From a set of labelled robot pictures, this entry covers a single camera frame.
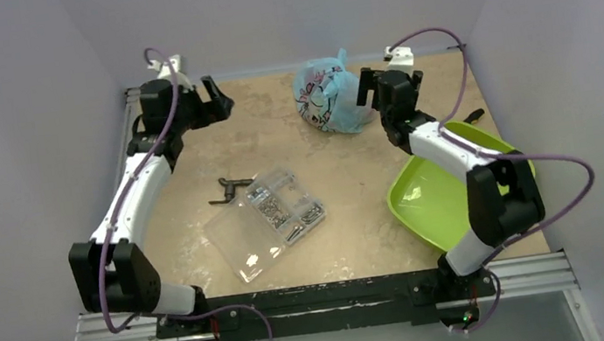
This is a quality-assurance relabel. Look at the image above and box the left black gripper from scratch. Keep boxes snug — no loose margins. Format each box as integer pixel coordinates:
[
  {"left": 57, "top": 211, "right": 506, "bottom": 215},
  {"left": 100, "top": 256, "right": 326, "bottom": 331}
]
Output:
[{"left": 164, "top": 73, "right": 234, "bottom": 136}]

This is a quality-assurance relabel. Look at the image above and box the light blue plastic bag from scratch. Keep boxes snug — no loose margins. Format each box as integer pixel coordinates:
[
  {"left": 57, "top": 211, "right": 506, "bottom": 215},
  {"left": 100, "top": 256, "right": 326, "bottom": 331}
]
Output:
[{"left": 293, "top": 49, "right": 377, "bottom": 134}]

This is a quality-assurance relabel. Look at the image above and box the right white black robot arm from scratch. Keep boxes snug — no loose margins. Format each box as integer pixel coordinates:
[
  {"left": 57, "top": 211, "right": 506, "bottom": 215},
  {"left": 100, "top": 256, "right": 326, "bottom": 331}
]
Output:
[{"left": 357, "top": 67, "right": 545, "bottom": 298}]

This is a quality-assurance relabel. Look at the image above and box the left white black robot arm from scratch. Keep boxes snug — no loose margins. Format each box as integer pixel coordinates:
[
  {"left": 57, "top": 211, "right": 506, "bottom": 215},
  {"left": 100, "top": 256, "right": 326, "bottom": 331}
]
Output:
[{"left": 68, "top": 75, "right": 234, "bottom": 334}]

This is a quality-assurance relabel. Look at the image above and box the black metal clamp tool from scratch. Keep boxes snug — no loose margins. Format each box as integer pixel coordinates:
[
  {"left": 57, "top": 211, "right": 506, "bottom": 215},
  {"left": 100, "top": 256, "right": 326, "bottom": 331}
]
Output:
[{"left": 208, "top": 177, "right": 254, "bottom": 205}]

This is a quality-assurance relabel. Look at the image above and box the black yellow screwdriver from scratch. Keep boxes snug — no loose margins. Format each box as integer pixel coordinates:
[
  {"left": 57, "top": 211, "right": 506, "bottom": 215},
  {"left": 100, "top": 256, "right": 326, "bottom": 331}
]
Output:
[{"left": 464, "top": 108, "right": 486, "bottom": 124}]

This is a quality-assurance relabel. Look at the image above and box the clear plastic screw box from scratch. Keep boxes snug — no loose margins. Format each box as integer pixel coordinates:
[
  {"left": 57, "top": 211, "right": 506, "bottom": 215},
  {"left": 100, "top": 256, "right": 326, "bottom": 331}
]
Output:
[{"left": 204, "top": 167, "right": 327, "bottom": 283}]

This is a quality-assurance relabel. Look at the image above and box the lime green plastic tray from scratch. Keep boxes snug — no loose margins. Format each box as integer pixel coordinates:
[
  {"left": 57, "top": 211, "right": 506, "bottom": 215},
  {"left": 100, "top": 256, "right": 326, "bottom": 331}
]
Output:
[{"left": 386, "top": 121, "right": 514, "bottom": 252}]

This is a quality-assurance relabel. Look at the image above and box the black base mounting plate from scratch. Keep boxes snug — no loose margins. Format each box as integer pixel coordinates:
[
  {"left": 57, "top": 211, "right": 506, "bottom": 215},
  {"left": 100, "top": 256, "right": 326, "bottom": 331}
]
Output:
[{"left": 156, "top": 268, "right": 498, "bottom": 341}]

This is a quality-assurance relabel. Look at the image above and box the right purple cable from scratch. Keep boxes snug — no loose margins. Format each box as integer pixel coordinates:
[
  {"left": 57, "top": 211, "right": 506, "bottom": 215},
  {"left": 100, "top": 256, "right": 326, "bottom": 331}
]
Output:
[{"left": 385, "top": 9, "right": 604, "bottom": 341}]

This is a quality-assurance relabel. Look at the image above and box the purple cable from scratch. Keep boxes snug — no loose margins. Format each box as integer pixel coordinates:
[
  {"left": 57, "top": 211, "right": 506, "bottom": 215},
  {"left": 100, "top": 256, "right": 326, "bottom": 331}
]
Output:
[
  {"left": 385, "top": 9, "right": 604, "bottom": 341},
  {"left": 67, "top": 37, "right": 275, "bottom": 341}
]

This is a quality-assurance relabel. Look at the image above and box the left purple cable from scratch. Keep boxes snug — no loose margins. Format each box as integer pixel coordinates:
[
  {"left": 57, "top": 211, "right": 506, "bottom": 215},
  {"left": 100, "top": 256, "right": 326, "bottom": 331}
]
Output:
[{"left": 67, "top": 37, "right": 275, "bottom": 341}]

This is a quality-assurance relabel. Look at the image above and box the aluminium front rail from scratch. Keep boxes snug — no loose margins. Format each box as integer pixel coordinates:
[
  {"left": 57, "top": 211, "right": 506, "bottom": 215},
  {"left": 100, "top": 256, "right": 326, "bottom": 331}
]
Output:
[{"left": 74, "top": 252, "right": 579, "bottom": 341}]

